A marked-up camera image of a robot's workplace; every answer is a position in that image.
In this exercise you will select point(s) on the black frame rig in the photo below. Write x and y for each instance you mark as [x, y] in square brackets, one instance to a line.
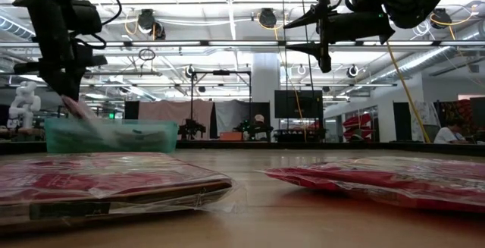
[221, 72]

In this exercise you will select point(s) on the red popcorn bag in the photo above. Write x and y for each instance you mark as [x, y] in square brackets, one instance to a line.
[94, 179]
[81, 111]
[398, 179]

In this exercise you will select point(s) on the pink curtain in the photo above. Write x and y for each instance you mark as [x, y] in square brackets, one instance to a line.
[170, 115]

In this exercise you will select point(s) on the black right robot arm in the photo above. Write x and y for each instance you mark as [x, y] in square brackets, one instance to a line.
[417, 1]

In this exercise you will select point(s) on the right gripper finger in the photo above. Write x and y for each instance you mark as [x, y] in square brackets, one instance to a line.
[308, 49]
[305, 17]

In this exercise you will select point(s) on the teal plastic basket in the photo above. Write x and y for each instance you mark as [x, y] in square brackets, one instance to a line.
[151, 138]

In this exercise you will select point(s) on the orange box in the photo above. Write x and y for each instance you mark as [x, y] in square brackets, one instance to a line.
[230, 136]

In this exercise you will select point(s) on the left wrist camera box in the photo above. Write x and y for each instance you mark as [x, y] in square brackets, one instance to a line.
[87, 16]

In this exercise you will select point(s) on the black monitor screen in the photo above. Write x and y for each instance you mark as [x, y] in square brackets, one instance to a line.
[288, 104]

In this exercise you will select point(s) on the person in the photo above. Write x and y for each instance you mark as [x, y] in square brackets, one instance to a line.
[259, 127]
[449, 134]

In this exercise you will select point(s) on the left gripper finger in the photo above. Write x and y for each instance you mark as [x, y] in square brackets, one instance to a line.
[55, 83]
[75, 85]

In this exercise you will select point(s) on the white humanoid robot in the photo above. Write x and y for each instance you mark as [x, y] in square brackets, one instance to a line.
[24, 104]

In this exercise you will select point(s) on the silver ventilation duct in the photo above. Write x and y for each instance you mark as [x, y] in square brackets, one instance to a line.
[424, 60]

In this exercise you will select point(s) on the grey curtain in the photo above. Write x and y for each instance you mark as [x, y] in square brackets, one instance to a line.
[231, 115]

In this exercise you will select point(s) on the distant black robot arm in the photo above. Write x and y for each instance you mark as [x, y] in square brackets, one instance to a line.
[191, 128]

